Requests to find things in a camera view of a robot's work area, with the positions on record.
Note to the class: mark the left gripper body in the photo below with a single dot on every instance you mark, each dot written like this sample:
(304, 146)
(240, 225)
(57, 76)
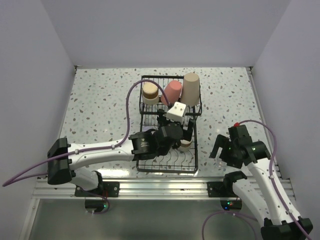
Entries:
(178, 122)

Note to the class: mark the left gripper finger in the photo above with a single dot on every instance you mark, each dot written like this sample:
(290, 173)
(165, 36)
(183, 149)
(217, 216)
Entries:
(161, 118)
(188, 133)

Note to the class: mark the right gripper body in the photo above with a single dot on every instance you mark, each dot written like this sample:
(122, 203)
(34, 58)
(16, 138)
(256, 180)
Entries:
(231, 156)

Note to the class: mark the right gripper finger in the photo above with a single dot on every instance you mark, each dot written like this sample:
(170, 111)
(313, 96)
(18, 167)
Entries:
(220, 142)
(222, 155)

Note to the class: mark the clear glass cup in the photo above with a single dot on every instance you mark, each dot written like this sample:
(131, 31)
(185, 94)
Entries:
(221, 164)

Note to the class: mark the steel cup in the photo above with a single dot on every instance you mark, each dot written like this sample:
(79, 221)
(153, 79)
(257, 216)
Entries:
(185, 145)

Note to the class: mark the purple plastic cup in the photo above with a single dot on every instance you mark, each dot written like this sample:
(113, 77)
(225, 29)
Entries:
(150, 130)

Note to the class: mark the steel cup cork base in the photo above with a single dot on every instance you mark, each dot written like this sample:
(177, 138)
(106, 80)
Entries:
(150, 93)

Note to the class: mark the red pink plastic cup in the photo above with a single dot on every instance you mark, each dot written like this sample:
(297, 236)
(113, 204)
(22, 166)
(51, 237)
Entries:
(173, 91)

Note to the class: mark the beige plastic cup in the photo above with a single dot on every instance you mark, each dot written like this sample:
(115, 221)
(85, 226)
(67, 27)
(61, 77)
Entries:
(190, 94)

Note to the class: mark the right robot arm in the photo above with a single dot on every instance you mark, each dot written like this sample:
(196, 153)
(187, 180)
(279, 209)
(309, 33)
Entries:
(257, 185)

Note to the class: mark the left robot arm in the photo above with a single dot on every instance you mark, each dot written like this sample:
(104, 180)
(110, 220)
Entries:
(67, 162)

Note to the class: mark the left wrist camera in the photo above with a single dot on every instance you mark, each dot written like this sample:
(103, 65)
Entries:
(177, 112)

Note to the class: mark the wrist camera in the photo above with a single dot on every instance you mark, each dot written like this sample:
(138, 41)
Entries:
(238, 131)
(177, 112)

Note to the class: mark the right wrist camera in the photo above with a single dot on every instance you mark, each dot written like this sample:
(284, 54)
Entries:
(238, 131)

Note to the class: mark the black wire dish rack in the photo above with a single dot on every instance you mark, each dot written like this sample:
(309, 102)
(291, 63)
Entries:
(182, 157)

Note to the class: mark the aluminium mounting rail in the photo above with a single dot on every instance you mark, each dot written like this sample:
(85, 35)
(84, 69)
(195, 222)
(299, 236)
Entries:
(186, 188)

